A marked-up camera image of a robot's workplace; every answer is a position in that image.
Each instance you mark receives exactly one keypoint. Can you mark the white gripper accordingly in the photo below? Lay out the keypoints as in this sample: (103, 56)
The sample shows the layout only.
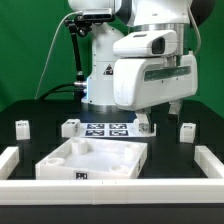
(142, 83)

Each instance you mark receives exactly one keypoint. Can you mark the white square table top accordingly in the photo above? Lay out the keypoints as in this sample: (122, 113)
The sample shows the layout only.
(91, 159)

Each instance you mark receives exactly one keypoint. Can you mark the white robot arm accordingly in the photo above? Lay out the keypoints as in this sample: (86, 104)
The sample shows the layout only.
(135, 16)

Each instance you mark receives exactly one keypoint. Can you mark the sheet of four fiducial tags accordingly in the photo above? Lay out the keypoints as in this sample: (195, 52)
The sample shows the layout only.
(107, 130)

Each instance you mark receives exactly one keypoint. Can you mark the white u-shaped fence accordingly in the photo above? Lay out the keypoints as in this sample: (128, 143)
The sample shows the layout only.
(98, 192)

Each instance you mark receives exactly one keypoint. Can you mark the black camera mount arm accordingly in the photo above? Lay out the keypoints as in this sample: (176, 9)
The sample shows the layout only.
(77, 28)

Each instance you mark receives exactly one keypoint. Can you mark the grey depth camera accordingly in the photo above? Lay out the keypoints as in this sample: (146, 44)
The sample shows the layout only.
(103, 14)

